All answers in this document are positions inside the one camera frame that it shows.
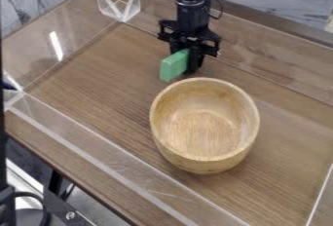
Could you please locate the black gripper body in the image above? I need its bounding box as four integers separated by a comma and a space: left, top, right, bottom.
157, 2, 220, 57

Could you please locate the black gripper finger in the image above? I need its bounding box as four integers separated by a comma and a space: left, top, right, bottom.
186, 46, 204, 74
168, 38, 190, 54

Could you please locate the green rectangular block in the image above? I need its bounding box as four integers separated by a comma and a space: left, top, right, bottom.
159, 49, 188, 82

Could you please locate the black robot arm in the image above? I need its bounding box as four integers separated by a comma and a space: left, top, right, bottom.
157, 0, 222, 74

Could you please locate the brown wooden bowl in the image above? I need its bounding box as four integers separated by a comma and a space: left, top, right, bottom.
149, 77, 260, 174

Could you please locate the blue object at left edge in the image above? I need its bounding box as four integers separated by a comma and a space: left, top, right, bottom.
2, 83, 16, 91

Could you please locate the black table leg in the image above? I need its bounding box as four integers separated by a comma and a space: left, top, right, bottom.
48, 170, 64, 196

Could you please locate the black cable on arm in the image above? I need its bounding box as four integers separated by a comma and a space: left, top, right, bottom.
204, 0, 223, 20

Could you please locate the clear acrylic corner bracket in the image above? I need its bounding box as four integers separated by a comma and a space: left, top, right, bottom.
97, 0, 140, 22

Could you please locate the grey metal base plate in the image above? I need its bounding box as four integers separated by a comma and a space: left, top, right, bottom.
14, 190, 97, 226

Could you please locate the black cable bottom left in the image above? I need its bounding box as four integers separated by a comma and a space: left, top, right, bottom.
12, 191, 52, 226

